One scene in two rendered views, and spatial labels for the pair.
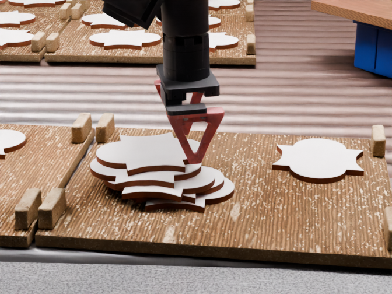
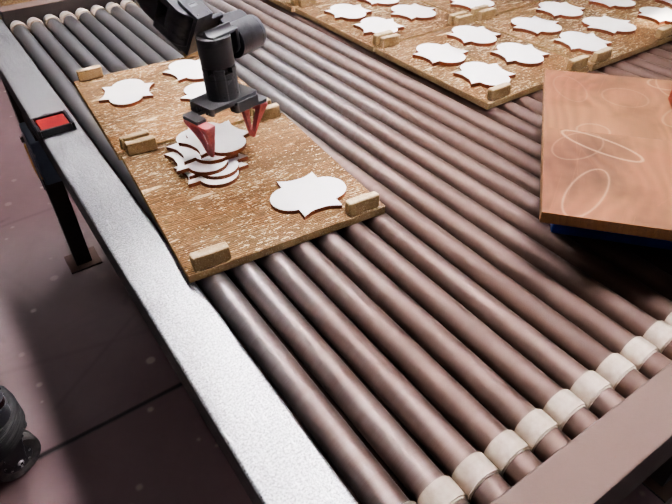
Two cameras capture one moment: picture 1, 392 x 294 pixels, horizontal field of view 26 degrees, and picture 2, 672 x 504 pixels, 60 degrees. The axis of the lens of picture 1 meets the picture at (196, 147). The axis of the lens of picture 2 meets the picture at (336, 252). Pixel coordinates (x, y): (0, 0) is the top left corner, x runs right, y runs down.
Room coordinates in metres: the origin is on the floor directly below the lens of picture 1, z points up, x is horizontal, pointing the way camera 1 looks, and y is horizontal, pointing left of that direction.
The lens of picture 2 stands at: (0.60, -0.87, 1.51)
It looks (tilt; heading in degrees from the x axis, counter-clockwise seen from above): 40 degrees down; 54
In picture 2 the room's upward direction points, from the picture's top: 1 degrees counter-clockwise
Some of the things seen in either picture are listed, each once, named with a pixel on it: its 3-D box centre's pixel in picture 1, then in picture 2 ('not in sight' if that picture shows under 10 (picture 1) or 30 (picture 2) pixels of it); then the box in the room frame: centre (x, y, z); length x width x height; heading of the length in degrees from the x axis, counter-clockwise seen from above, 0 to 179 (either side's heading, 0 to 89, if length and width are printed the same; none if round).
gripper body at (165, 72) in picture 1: (186, 60); (221, 85); (1.01, 0.01, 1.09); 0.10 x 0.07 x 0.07; 10
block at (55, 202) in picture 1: (52, 207); (141, 145); (0.89, 0.17, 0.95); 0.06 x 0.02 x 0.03; 172
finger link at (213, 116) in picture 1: (192, 124); (212, 130); (0.97, 0.00, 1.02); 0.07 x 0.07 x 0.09; 10
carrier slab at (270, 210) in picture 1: (229, 186); (244, 182); (1.00, -0.04, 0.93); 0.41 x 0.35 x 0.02; 82
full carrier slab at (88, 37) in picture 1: (157, 30); (478, 54); (1.76, 0.08, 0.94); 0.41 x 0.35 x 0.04; 87
